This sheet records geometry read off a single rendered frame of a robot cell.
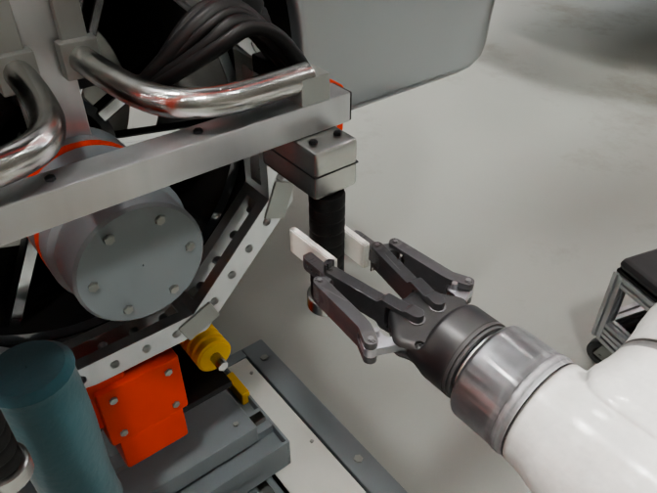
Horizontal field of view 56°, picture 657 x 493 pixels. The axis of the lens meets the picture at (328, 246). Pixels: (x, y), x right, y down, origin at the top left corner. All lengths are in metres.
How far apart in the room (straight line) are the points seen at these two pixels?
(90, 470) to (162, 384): 0.19
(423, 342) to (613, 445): 0.16
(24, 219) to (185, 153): 0.13
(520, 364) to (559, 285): 1.50
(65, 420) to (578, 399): 0.49
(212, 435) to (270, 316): 0.60
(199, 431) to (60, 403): 0.58
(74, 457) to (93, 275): 0.24
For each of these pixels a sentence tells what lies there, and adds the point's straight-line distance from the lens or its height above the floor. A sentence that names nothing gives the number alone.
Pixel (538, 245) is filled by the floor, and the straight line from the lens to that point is 2.11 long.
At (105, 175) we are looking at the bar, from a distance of 0.49.
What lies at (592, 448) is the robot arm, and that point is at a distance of 0.45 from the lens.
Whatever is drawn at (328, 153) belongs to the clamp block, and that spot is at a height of 0.95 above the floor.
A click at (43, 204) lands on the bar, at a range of 0.48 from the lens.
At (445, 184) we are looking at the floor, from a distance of 2.34.
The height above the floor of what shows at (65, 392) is 0.72.
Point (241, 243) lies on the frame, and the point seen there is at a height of 0.70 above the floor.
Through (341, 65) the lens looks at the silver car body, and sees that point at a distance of 1.04.
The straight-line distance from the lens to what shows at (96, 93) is 0.96.
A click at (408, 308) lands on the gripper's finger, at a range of 0.54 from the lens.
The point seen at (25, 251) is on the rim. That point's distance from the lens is 0.85.
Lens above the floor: 1.21
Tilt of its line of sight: 38 degrees down
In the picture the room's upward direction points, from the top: straight up
